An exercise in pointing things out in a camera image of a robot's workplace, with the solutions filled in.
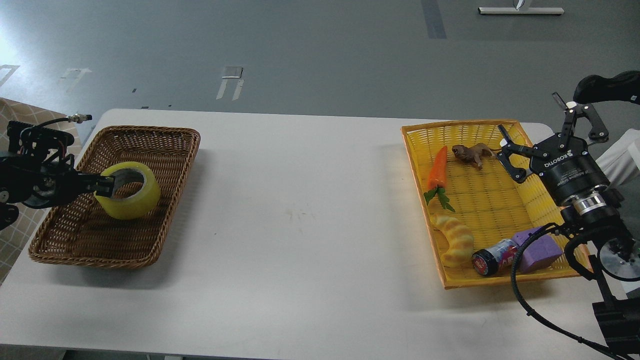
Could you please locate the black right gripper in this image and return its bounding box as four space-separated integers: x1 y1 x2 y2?
496 92 612 207

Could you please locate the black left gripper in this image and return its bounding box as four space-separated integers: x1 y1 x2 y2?
14 165 115 209

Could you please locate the yellow tape roll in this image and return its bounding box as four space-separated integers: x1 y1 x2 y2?
94 161 162 220

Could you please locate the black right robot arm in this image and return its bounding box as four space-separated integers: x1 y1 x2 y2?
497 93 639 360

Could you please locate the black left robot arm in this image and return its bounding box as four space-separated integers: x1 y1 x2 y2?
0 114 115 229

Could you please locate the brown wicker basket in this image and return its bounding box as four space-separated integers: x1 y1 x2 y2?
29 125 201 270

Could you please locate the person in white clothing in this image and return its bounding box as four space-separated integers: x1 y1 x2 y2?
596 129 640 188

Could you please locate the brown toy lion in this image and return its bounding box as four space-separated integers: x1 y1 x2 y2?
451 142 499 171

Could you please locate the black shoe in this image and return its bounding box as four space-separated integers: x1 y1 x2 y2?
573 70 640 105

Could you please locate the purple sponge block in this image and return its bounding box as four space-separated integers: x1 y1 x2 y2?
518 234 563 274

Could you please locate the yellow plastic basket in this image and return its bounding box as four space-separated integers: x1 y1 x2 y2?
401 119 563 290

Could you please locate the beige checkered cloth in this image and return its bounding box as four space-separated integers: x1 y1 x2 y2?
0 98 83 281

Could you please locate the small red black can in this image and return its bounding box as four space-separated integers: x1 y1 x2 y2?
471 239 520 277

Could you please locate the orange toy carrot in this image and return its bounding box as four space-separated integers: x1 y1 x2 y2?
423 145 456 213

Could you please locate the yellow toy croissant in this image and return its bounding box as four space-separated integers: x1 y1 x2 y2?
430 213 474 268

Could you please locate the white stand base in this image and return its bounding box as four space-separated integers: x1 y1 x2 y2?
477 0 565 16

